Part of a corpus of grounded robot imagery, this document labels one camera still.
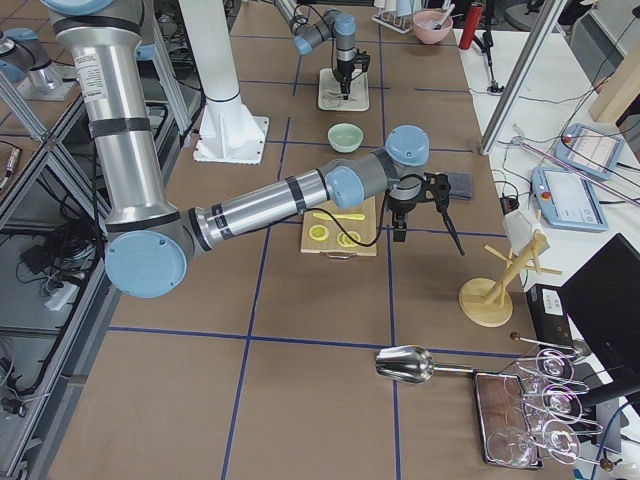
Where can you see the black tray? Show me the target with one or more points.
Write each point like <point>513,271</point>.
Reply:
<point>498,400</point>

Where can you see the near teach pendant tablet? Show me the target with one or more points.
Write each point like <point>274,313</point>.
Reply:
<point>567,201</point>

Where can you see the metal scoop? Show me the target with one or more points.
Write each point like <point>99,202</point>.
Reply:
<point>413,364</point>

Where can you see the grey folded cloth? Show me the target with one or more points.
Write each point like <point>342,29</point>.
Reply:
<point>461,185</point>

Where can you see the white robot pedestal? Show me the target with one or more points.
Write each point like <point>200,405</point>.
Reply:
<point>228,132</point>

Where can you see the black tripod stick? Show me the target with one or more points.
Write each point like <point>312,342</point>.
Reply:
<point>486,43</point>

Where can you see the teach pendant tablet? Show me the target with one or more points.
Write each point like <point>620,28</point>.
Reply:
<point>590,150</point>
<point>567,201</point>

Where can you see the glass goblet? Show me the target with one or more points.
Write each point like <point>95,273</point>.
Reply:
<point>560,403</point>
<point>554,362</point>
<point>516,448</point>

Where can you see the white cup rack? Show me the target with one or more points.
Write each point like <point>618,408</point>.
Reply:
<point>396,14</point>

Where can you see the metal cylinder tool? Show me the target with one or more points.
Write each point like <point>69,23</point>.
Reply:
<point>446,14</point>

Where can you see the aluminium frame post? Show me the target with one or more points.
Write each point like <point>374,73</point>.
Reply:
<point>542,28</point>

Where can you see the wooden cutting board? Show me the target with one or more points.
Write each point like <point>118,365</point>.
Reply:
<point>333,231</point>

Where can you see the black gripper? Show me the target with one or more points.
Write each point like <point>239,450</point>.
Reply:
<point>400,205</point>
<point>343,71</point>

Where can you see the far teach pendant tablet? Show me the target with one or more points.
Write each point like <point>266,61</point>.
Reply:
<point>590,150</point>

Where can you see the light green bowl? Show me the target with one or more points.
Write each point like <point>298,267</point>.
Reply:
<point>345,137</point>

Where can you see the lemon slice near handle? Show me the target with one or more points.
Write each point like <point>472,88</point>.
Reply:
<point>318,232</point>

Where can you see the black monitor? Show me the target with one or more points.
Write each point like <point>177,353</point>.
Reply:
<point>602,300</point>

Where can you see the red cylinder bottle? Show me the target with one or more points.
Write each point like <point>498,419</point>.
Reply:
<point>471,24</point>

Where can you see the wooden mug tree stand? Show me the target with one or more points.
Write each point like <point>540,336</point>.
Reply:
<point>486,302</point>

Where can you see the yellow plastic knife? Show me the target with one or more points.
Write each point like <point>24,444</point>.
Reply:
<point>330,216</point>

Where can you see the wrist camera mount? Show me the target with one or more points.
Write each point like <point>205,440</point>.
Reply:
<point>361,60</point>
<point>439,187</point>

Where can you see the pink bowl with ice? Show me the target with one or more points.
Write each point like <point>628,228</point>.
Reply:
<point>430,27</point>

